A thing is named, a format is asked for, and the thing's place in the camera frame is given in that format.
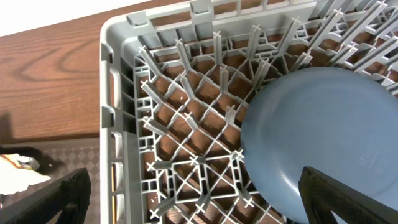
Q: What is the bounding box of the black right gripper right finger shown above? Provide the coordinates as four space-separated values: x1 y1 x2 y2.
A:
298 166 397 223

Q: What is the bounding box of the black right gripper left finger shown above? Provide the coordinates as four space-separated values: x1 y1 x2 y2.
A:
1 168 91 224

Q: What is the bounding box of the blue plate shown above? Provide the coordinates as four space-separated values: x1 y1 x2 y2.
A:
241 67 397 223

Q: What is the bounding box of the grey plastic dishwasher rack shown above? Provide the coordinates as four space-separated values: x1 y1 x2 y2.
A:
99 1 397 223

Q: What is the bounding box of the white crumpled napkin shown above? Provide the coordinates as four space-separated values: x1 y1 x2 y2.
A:
1 154 51 195

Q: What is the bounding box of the brown serving tray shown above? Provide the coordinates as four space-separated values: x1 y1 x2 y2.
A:
1 139 101 223

